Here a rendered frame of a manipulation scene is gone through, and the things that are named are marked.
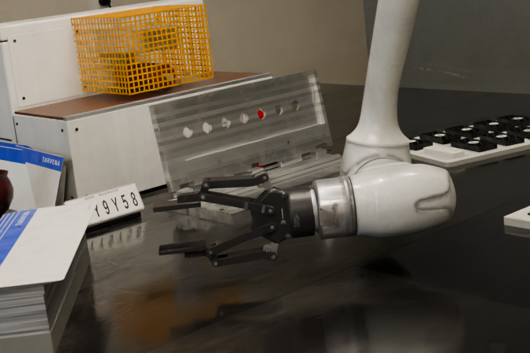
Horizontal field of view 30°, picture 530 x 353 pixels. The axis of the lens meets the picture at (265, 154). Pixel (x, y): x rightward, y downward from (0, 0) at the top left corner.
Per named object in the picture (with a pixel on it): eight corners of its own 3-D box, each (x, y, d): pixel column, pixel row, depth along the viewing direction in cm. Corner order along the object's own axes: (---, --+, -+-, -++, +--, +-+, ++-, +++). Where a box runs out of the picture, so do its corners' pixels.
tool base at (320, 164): (233, 225, 180) (231, 206, 179) (167, 210, 195) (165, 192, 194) (395, 171, 207) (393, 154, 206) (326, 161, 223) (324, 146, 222)
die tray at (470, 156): (447, 167, 206) (447, 162, 206) (378, 149, 230) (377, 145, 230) (593, 134, 222) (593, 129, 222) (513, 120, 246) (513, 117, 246)
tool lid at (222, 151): (152, 104, 191) (147, 105, 192) (174, 199, 192) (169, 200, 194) (315, 68, 219) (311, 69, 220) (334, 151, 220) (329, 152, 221)
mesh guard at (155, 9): (129, 94, 209) (119, 16, 206) (80, 91, 224) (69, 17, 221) (214, 77, 224) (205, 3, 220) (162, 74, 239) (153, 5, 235)
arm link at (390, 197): (360, 250, 143) (347, 227, 156) (465, 237, 144) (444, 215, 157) (353, 177, 141) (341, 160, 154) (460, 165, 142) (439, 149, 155)
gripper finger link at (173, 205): (201, 206, 144) (200, 202, 144) (153, 212, 144) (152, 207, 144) (201, 202, 147) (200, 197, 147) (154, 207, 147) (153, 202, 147)
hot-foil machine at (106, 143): (79, 213, 200) (51, 26, 192) (-10, 190, 231) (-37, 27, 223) (340, 138, 247) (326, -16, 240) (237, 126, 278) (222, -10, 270)
